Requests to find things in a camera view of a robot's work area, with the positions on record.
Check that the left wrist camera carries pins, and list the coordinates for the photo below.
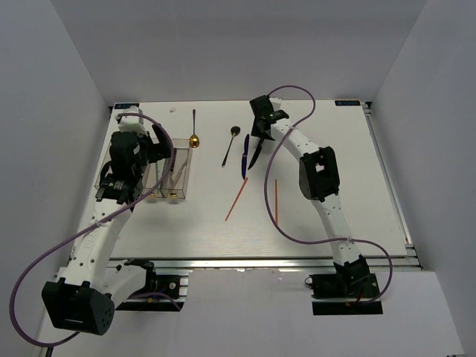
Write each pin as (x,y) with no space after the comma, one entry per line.
(129,122)

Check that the blue label corner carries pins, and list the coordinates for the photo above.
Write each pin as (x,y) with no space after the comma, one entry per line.
(347,103)
(121,106)

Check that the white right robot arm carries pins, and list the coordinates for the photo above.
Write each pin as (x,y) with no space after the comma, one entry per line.
(319,182)

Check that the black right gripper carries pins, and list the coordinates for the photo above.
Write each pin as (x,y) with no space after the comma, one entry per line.
(255,132)

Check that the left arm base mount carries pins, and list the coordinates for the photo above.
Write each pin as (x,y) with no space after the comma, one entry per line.
(160,292)

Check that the blue label right corner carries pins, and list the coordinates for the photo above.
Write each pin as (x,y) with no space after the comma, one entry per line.
(347,103)

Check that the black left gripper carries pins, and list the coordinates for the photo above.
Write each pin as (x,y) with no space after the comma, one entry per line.
(160,150)

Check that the black knife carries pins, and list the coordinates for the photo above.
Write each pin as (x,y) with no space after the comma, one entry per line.
(256,153)

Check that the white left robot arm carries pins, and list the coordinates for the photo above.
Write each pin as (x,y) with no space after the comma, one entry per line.
(84,298)

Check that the black handled fork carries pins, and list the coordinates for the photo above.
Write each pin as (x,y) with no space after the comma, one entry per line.
(173,164)

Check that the blue knife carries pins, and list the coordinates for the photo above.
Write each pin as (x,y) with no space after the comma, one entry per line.
(244,159)

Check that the black spoon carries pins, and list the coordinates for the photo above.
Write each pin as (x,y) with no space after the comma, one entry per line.
(235,130)

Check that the orange chopstick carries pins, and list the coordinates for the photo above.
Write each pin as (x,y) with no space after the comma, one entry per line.
(236,199)
(276,202)

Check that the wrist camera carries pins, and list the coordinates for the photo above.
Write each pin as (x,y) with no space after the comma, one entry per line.
(275,99)
(129,122)

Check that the silver fork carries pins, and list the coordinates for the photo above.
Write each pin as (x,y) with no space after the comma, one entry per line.
(178,179)

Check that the blue label left corner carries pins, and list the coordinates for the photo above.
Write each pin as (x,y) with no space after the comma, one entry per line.
(121,106)

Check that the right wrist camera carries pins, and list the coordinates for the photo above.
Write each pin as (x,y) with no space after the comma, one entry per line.
(275,99)

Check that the gold spoon purple handle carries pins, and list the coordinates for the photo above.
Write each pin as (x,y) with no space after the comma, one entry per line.
(194,140)

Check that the orange chopstick left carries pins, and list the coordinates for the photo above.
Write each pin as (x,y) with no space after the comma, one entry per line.
(236,199)

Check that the aluminium table frame rail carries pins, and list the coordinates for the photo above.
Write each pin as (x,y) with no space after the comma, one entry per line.
(192,232)

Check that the orange chopstick right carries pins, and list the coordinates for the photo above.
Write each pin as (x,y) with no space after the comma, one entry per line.
(276,202)

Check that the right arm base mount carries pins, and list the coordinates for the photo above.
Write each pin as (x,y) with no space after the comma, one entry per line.
(330,298)

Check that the clear container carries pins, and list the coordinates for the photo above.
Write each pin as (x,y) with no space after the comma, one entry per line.
(150,180)
(105,168)
(184,153)

